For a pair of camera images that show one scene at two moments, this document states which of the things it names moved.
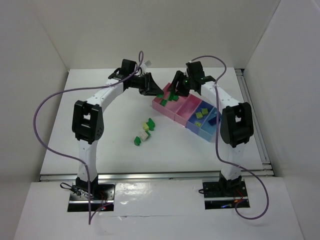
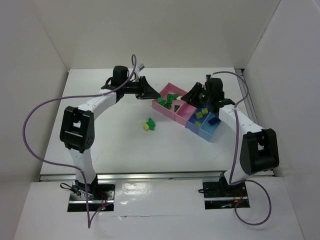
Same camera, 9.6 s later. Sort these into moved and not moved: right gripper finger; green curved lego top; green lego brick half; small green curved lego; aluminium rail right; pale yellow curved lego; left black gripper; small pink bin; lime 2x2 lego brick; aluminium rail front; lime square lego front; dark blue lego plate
Moved: left black gripper; right gripper finger; small green curved lego; green lego brick half
Not moved: aluminium rail right; dark blue lego plate; lime square lego front; pale yellow curved lego; small pink bin; aluminium rail front; lime 2x2 lego brick; green curved lego top
